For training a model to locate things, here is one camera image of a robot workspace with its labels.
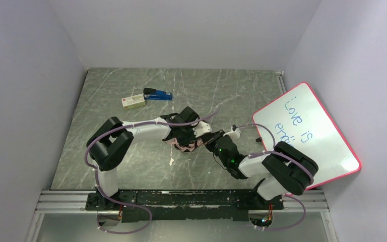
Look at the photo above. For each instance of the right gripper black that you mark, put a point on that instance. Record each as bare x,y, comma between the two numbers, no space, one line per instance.
210,140

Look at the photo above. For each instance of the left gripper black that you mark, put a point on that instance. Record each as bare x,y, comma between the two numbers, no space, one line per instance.
187,138

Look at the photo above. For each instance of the pink folding umbrella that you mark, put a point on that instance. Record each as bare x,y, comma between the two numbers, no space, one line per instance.
173,142

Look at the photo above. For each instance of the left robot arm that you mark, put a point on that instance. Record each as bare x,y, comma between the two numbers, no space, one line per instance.
106,149

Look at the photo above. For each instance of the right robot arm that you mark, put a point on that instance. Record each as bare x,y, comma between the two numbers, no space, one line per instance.
284,169

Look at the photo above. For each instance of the blue black stapler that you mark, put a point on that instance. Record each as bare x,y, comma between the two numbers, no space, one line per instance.
154,94

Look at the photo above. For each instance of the small white box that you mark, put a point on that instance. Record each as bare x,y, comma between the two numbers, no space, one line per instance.
133,101

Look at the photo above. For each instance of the red framed whiteboard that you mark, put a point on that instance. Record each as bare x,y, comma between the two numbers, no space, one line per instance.
300,119

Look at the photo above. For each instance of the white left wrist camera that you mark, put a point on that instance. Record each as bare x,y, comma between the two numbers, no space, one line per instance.
201,128

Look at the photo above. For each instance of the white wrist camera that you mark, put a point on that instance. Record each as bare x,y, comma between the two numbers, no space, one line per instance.
234,133
201,128

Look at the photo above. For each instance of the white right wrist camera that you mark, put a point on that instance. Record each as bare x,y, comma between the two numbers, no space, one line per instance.
234,133

